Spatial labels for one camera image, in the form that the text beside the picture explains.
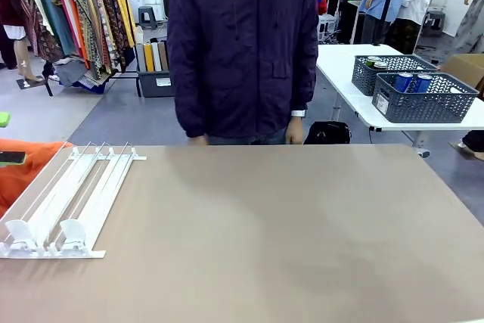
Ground grey plastic mesh basket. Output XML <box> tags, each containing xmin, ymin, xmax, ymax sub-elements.
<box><xmin>371</xmin><ymin>72</ymin><xmax>481</xmax><ymax>125</ymax></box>
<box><xmin>351</xmin><ymin>54</ymin><xmax>441</xmax><ymax>97</ymax></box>

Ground blue Pocari Sweat can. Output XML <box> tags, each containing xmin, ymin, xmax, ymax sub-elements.
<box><xmin>414</xmin><ymin>73</ymin><xmax>433</xmax><ymax>95</ymax></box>
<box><xmin>393</xmin><ymin>72</ymin><xmax>414</xmax><ymax>94</ymax></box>

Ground person's left forearm navy sleeve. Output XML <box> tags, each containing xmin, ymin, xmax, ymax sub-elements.
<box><xmin>289</xmin><ymin>35</ymin><xmax>321</xmax><ymax>113</ymax></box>

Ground person's right forearm navy sleeve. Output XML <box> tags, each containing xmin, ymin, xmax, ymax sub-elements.
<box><xmin>166</xmin><ymin>46</ymin><xmax>209</xmax><ymax>139</ymax></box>

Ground white dispenser pusher paddle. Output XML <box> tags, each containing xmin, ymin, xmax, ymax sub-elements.
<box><xmin>59</xmin><ymin>218</ymin><xmax>92</xmax><ymax>253</ymax></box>
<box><xmin>5</xmin><ymin>219</ymin><xmax>39</xmax><ymax>253</ymax></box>

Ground white can dispenser rack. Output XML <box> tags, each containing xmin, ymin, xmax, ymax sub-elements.
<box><xmin>0</xmin><ymin>141</ymin><xmax>148</xmax><ymax>259</ymax></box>

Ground person's left hand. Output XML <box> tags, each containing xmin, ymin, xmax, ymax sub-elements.
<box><xmin>284</xmin><ymin>115</ymin><xmax>306</xmax><ymax>146</ymax></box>

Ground orange cloth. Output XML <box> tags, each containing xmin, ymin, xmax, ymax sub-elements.
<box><xmin>0</xmin><ymin>138</ymin><xmax>75</xmax><ymax>218</ymax></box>

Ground mannequin legs on stand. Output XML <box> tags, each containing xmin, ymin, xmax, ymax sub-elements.
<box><xmin>14</xmin><ymin>33</ymin><xmax>45</xmax><ymax>88</ymax></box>

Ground grey cloth pile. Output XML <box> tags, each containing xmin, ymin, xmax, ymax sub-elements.
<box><xmin>55</xmin><ymin>57</ymin><xmax>111</xmax><ymax>94</ymax></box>

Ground orange hanging garment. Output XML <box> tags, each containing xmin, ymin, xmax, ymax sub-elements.
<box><xmin>70</xmin><ymin>0</ymin><xmax>91</xmax><ymax>70</ymax></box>

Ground teal hanging garment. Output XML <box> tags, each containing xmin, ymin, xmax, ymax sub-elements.
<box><xmin>31</xmin><ymin>0</ymin><xmax>76</xmax><ymax>56</ymax></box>

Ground brown patterned hanging garment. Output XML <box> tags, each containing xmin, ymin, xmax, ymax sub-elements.
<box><xmin>90</xmin><ymin>0</ymin><xmax>126</xmax><ymax>71</ymax></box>

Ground grey storage bin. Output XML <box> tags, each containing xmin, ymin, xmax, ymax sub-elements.
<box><xmin>135</xmin><ymin>68</ymin><xmax>177</xmax><ymax>98</ymax></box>

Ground yellow board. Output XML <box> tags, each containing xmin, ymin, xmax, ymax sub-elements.
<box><xmin>144</xmin><ymin>42</ymin><xmax>155</xmax><ymax>73</ymax></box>

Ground yellow hanging garment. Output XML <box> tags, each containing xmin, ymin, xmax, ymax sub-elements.
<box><xmin>107</xmin><ymin>0</ymin><xmax>136</xmax><ymax>48</ymax></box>

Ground brown board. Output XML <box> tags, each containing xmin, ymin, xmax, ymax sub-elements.
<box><xmin>157</xmin><ymin>41</ymin><xmax>169</xmax><ymax>72</ymax></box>

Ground grey plastic stool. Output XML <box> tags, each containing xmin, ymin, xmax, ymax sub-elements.
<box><xmin>137</xmin><ymin>5</ymin><xmax>158</xmax><ymax>30</ymax></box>

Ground person in navy jacket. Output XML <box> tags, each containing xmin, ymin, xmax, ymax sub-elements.
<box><xmin>166</xmin><ymin>0</ymin><xmax>321</xmax><ymax>146</ymax></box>

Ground black bag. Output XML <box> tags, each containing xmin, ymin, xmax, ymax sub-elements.
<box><xmin>303</xmin><ymin>120</ymin><xmax>353</xmax><ymax>145</ymax></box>

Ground white side table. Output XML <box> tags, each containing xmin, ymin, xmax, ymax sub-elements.
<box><xmin>316</xmin><ymin>43</ymin><xmax>484</xmax><ymax>133</ymax></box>

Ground small grey stool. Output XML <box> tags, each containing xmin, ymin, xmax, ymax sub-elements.
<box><xmin>422</xmin><ymin>8</ymin><xmax>447</xmax><ymax>38</ymax></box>

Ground bystander foot in shoe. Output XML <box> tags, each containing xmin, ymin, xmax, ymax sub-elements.
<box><xmin>458</xmin><ymin>129</ymin><xmax>484</xmax><ymax>161</ymax></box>

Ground cardboard box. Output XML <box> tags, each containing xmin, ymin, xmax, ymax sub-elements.
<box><xmin>439</xmin><ymin>53</ymin><xmax>484</xmax><ymax>97</ymax></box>

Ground mannequin in grey dress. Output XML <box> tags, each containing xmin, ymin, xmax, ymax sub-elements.
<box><xmin>451</xmin><ymin>0</ymin><xmax>484</xmax><ymax>55</ymax></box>

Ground black clothes rack frame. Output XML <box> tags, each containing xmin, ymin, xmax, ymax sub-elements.
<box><xmin>43</xmin><ymin>67</ymin><xmax>143</xmax><ymax>98</ymax></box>

